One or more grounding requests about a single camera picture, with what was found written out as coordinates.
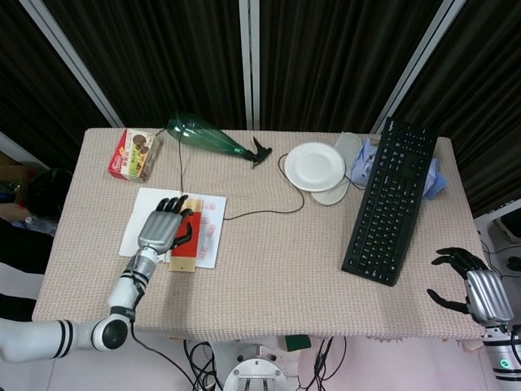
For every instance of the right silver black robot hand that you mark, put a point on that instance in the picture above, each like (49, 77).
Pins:
(488, 295)

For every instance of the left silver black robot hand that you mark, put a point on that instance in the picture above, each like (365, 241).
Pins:
(160, 230)

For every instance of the red and tan card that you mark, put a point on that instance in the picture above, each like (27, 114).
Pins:
(187, 252)

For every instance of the yellow cover notebook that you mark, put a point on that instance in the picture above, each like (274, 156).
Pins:
(211, 244)

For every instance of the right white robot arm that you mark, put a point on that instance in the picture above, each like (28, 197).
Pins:
(504, 358)

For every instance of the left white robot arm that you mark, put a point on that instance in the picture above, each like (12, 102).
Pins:
(36, 338)

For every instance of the white machine housing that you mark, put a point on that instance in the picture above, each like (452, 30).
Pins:
(490, 230)

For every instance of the red green cookie box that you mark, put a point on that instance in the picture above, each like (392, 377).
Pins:
(134, 156)

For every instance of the green plastic spray bottle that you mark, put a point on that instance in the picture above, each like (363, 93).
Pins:
(203, 136)

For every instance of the black bag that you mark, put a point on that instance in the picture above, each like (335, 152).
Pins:
(49, 195)

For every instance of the blue soft bag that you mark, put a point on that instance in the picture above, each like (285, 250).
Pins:
(435, 179)

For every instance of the beige waffle tablecloth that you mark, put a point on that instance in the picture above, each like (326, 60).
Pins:
(285, 264)

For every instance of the black computer keyboard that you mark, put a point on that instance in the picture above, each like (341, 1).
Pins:
(386, 203)

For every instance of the brown cardboard box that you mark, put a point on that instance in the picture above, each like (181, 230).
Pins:
(12, 183)

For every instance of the large white paper plate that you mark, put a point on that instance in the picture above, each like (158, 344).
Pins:
(314, 166)

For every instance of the silver robot torso base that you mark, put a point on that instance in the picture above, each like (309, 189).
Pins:
(256, 370)

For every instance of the black pleated curtain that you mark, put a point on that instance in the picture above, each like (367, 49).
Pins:
(183, 61)

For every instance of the green square block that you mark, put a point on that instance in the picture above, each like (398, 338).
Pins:
(297, 343)

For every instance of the blue white soft pack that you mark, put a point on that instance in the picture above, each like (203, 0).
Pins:
(364, 163)

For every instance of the white metal frame post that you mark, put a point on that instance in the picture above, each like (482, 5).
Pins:
(415, 65)
(249, 61)
(20, 148)
(77, 61)

